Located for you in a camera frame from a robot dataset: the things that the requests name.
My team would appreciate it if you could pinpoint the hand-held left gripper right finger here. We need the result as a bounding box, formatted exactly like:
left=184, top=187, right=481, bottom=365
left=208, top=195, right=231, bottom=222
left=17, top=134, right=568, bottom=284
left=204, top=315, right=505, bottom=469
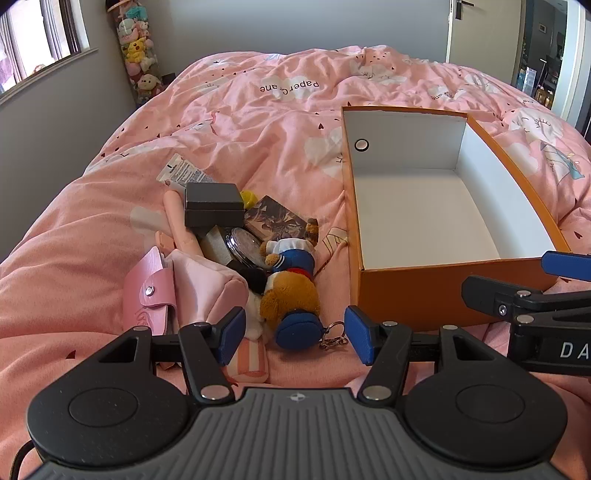
left=344, top=306, right=506, bottom=401

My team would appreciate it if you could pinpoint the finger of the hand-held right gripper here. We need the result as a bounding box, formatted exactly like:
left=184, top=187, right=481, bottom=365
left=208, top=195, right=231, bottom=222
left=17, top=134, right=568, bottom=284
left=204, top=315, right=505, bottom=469
left=462, top=275, right=591, bottom=326
left=541, top=251, right=591, bottom=282

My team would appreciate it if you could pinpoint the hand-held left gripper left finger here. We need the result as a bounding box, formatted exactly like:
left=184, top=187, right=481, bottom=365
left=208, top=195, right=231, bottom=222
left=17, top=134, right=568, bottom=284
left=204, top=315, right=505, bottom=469
left=95, top=306, right=247, bottom=404

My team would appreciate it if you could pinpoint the pink striped soft item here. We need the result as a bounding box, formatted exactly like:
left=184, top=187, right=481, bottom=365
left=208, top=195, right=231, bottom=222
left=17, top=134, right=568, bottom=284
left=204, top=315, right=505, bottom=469
left=222, top=336, right=271, bottom=385

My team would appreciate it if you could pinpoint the pale pink fabric pouch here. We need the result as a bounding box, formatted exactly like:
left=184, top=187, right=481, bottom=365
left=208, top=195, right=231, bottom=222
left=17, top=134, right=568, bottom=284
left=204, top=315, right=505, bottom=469
left=164, top=251, right=249, bottom=329

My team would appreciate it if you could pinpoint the brown plush dog keychain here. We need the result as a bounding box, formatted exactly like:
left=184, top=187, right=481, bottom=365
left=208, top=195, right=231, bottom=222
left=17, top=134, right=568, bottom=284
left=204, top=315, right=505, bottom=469
left=259, top=218, right=350, bottom=350

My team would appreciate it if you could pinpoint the round clear jar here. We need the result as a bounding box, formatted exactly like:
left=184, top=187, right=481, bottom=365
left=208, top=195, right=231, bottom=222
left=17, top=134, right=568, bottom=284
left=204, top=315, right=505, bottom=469
left=226, top=227, right=271, bottom=269

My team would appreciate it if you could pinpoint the small gold box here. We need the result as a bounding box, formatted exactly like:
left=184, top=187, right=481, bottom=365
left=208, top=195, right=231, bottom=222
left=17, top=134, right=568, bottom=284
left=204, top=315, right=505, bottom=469
left=198, top=224, right=237, bottom=265

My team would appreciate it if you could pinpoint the pink snap wallet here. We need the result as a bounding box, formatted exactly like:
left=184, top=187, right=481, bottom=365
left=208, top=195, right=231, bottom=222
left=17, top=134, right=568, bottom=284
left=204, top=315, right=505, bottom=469
left=122, top=247, right=178, bottom=335

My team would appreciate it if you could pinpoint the orange cardboard box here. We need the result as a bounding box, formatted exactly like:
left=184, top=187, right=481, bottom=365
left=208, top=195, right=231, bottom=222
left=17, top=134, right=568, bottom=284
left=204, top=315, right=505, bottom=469
left=341, top=106, right=573, bottom=332

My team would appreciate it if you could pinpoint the pink plastic handheld device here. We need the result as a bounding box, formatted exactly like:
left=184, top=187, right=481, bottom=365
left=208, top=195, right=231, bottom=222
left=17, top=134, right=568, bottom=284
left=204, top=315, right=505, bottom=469
left=154, top=190, right=205, bottom=257

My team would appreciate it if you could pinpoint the patterned brown card box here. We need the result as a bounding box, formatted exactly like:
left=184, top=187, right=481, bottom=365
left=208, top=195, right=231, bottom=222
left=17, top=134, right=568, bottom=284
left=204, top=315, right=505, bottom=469
left=243, top=195, right=308, bottom=241

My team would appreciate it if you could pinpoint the dark grey square box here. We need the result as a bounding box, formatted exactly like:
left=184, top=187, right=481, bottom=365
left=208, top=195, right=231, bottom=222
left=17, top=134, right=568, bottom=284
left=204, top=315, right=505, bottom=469
left=185, top=183, right=245, bottom=228

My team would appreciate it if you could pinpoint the white cream tube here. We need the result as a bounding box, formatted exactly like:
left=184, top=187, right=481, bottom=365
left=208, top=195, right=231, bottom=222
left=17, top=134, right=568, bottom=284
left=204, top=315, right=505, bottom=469
left=157, top=154, right=216, bottom=188

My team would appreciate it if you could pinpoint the pink printed blanket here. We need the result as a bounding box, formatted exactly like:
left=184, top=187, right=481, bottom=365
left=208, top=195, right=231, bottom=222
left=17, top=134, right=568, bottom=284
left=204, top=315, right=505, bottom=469
left=0, top=44, right=591, bottom=480

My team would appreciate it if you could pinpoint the white door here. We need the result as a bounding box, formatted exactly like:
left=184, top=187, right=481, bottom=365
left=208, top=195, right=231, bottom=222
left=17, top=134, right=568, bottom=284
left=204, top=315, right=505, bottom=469
left=445, top=0, right=528, bottom=66

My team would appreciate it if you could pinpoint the column of plush toys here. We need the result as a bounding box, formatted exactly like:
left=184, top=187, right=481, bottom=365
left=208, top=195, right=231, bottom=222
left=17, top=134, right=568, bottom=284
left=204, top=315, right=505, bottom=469
left=106, top=0, right=163, bottom=106

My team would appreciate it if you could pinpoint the window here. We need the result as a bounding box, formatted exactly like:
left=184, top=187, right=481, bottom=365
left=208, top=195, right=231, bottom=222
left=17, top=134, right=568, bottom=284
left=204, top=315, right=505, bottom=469
left=0, top=0, right=100, bottom=95

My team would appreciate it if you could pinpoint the black cable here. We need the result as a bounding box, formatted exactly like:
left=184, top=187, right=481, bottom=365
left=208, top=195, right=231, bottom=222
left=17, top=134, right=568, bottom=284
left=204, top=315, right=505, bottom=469
left=11, top=440, right=40, bottom=480

